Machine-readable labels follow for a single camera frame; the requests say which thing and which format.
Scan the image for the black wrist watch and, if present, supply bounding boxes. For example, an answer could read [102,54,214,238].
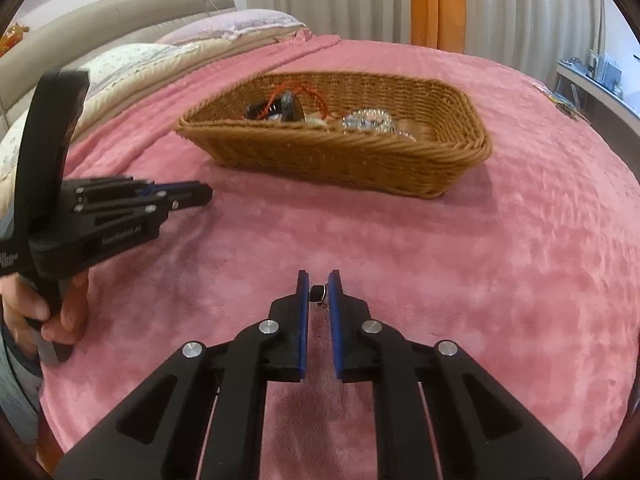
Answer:
[244,90,305,122]

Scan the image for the white desk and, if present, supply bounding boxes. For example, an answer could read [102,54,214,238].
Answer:
[556,60,640,136]

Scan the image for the orange plush toy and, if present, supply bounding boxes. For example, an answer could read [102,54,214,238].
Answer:
[0,24,29,56]

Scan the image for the pink plush bed blanket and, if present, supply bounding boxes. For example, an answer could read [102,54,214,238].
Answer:
[41,36,639,470]

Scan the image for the small black charm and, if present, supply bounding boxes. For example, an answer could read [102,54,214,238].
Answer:
[309,284,328,308]

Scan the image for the orange curtain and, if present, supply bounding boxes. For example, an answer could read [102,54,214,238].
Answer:
[410,0,466,53]

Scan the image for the beige padded headboard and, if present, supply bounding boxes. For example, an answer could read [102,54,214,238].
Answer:
[1,0,235,125]

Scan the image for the white floral pillow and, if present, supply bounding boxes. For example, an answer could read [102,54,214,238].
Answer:
[1,44,184,176]

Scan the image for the lilac pillow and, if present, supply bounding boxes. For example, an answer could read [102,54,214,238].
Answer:
[156,9,305,46]

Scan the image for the books on desk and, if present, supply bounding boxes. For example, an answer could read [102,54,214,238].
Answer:
[589,50,622,94]

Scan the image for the items on bed edge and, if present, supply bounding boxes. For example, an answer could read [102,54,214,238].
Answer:
[530,81,589,122]

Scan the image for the clear bead bracelet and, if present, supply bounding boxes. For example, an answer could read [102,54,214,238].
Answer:
[342,108,396,134]

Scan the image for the brown wicker basket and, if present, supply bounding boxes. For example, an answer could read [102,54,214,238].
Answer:
[176,72,492,198]

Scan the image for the red string bracelet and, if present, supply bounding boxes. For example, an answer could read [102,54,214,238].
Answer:
[261,80,331,122]

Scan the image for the person's left hand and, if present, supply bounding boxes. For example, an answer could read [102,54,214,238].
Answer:
[1,271,89,356]

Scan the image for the beige curtains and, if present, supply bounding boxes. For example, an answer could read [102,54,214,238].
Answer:
[246,0,605,84]

